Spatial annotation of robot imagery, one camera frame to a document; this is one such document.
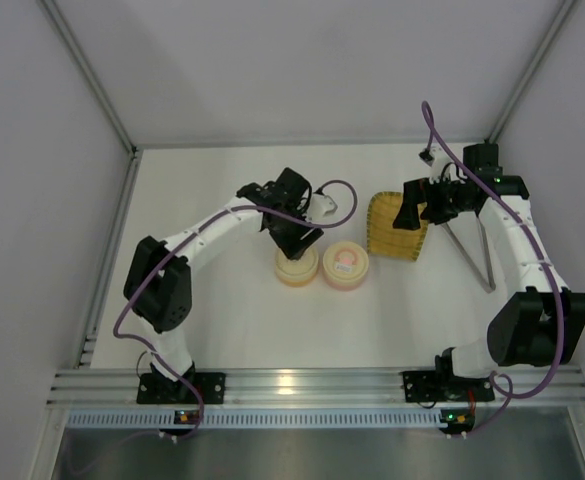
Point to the right aluminium frame post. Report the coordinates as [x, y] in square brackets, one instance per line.
[542, 49]

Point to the slotted grey cable duct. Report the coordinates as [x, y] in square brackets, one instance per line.
[225, 418]

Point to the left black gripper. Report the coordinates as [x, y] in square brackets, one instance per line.
[292, 237]

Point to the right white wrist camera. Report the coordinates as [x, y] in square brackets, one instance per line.
[439, 162]

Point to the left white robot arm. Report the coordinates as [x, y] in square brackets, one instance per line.
[159, 284]

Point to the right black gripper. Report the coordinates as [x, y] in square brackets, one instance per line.
[423, 201]

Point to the pink lunch bowl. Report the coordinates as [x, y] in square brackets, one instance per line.
[337, 281]

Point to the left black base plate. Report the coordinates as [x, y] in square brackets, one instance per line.
[155, 389]

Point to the aluminium frame post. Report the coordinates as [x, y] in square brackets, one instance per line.
[62, 28]
[542, 49]

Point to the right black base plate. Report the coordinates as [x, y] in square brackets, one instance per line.
[430, 386]

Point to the yellow woven tray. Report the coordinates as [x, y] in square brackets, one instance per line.
[382, 238]

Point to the cream lid orange knob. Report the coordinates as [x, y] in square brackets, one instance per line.
[306, 265]

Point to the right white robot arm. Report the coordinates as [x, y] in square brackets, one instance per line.
[543, 319]

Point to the aluminium mounting rail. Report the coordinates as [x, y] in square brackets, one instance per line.
[287, 388]

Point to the cream lid pink knob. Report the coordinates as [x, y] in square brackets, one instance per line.
[347, 257]

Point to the yellow lunch bowl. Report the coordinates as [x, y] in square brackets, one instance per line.
[296, 282]

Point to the left aluminium frame post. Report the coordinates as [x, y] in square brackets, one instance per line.
[62, 28]

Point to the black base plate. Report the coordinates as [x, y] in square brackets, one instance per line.
[430, 386]
[155, 389]

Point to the metal tongs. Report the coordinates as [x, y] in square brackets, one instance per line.
[469, 239]

